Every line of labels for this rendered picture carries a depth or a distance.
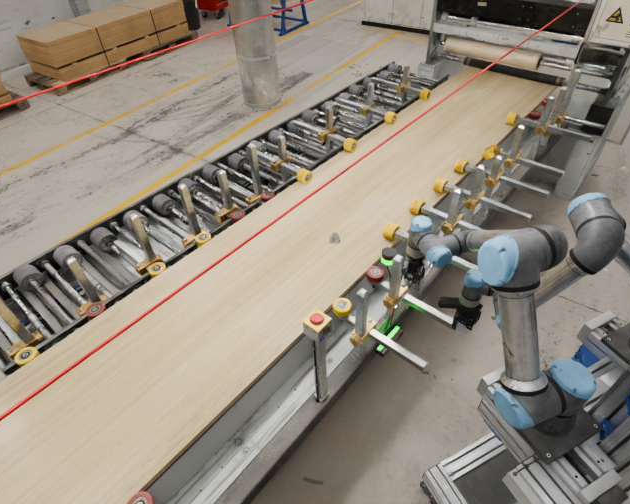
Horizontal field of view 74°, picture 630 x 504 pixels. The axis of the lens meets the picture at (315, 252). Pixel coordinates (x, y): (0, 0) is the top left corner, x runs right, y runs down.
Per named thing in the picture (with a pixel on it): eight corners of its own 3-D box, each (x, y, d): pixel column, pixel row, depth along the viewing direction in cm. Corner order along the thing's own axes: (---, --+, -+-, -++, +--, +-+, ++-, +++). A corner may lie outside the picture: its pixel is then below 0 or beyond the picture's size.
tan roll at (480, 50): (610, 82, 312) (618, 65, 303) (606, 88, 305) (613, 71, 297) (438, 46, 382) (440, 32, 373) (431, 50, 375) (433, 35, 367)
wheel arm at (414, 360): (426, 367, 166) (428, 361, 163) (422, 373, 165) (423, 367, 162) (340, 312, 188) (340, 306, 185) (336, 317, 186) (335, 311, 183)
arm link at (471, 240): (588, 215, 102) (470, 221, 150) (551, 226, 100) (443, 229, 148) (596, 260, 103) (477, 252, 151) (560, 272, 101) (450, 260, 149)
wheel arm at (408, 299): (455, 326, 179) (457, 320, 176) (451, 331, 178) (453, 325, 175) (372, 279, 201) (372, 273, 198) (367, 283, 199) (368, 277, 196)
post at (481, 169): (467, 237, 239) (487, 165, 206) (464, 240, 237) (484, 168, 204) (461, 234, 241) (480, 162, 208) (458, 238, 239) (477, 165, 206)
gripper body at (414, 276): (399, 281, 162) (403, 259, 154) (404, 266, 168) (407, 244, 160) (419, 286, 160) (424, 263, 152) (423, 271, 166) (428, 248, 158)
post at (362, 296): (364, 360, 189) (369, 290, 156) (359, 365, 187) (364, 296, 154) (357, 355, 191) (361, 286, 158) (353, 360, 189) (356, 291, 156)
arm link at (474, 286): (491, 283, 149) (466, 280, 151) (484, 303, 157) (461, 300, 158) (489, 267, 155) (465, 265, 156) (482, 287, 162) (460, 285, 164)
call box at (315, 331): (332, 332, 141) (332, 318, 136) (319, 345, 137) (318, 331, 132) (316, 321, 144) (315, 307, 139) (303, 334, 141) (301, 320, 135)
